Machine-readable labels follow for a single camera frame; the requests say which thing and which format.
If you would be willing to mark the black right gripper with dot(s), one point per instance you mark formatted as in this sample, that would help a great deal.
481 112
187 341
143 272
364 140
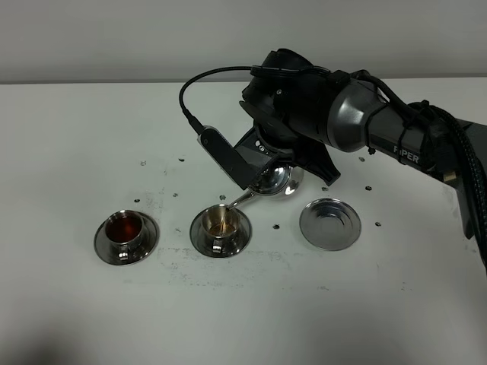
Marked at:
258 148

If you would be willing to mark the stainless steel teapot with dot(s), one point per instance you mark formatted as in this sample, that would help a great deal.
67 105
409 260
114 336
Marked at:
280 180

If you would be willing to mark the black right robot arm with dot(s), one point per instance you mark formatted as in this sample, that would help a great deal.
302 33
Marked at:
300 110

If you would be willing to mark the steel saucer under teapot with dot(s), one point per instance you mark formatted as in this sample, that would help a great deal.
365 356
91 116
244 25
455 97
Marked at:
330 224

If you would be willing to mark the middle stainless steel teacup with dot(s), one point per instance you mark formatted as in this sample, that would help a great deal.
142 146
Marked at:
219 225

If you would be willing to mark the stainless steel teacup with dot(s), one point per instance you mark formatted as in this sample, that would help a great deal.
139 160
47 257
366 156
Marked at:
125 233
219 225

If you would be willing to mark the middle stainless steel saucer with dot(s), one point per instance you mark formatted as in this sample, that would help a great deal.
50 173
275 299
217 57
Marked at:
241 240

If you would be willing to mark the stainless steel saucer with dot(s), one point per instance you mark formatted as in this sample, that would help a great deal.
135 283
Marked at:
152 234
241 240

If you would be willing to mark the left stainless steel saucer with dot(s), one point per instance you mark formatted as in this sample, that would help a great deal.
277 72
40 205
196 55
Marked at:
152 234

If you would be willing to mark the left stainless steel teacup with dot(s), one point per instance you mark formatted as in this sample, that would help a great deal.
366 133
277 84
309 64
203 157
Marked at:
125 233

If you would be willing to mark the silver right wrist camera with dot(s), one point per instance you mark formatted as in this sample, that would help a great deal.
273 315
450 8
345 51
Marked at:
222 152

